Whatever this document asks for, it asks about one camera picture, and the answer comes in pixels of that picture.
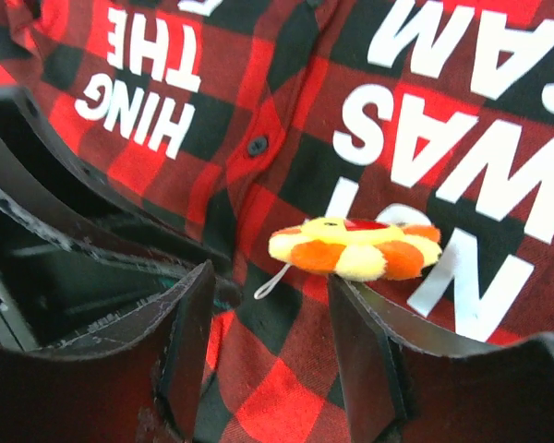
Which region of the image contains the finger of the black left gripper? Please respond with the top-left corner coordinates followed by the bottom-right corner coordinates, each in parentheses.
top-left (0, 170), bottom-right (241, 347)
top-left (0, 87), bottom-right (230, 277)

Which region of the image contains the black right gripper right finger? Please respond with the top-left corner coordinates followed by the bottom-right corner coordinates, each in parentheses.
top-left (328, 277), bottom-right (554, 442)

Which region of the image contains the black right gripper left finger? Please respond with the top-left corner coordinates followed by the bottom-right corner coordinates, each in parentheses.
top-left (0, 262), bottom-right (215, 442)

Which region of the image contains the yellow plush flower brooch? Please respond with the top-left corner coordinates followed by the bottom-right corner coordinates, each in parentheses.
top-left (253, 217), bottom-right (442, 300)

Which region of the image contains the red black plaid shirt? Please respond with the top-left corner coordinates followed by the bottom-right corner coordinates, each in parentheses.
top-left (0, 1), bottom-right (554, 442)

